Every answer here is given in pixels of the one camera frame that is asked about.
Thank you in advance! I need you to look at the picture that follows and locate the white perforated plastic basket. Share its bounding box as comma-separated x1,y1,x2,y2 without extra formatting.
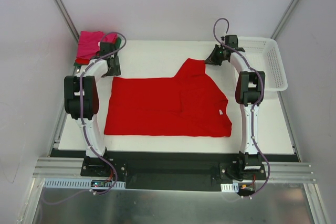
238,36,288,100

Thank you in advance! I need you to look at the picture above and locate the aluminium frame post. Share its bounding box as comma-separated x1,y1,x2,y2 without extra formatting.
270,0,301,40
53,0,79,42

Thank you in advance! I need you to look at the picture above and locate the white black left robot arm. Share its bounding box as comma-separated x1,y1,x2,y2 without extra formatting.
64,39,125,181

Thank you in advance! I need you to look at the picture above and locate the white slotted cable duct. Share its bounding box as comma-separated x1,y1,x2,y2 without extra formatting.
44,178,126,190

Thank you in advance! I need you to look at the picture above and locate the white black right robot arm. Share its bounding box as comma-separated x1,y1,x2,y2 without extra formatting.
205,35,265,181

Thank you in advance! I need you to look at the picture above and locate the aluminium frame post right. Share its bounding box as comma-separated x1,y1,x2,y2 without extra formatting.
270,0,301,40

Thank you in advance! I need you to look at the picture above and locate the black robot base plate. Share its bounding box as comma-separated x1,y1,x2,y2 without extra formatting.
80,151,267,191

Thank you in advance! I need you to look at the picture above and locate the folded pink t shirt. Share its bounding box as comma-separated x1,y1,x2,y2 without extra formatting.
75,31,121,65

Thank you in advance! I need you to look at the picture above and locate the aluminium frame post left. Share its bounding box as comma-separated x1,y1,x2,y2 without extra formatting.
53,0,79,42

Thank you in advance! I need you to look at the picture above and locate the folded green t shirt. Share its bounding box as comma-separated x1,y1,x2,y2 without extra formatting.
73,37,121,67

